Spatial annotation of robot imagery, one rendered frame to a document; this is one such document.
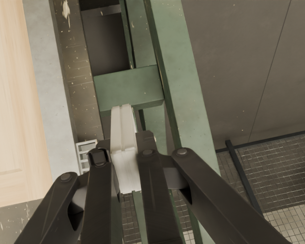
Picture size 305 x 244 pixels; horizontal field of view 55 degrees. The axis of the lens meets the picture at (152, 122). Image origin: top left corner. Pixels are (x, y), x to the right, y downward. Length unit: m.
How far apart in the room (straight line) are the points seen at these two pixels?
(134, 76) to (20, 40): 0.24
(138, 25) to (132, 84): 0.34
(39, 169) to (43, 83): 0.16
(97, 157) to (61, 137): 0.40
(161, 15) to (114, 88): 0.18
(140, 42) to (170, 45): 0.40
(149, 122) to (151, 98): 0.64
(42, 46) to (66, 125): 0.16
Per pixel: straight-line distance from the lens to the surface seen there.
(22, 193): 0.61
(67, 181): 0.16
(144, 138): 0.19
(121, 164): 0.17
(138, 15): 0.92
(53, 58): 0.60
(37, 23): 0.63
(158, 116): 1.25
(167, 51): 0.57
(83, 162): 0.59
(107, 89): 0.64
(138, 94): 0.63
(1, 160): 0.62
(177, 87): 0.55
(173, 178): 0.16
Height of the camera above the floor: 1.57
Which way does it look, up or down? 38 degrees down
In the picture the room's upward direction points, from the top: 166 degrees clockwise
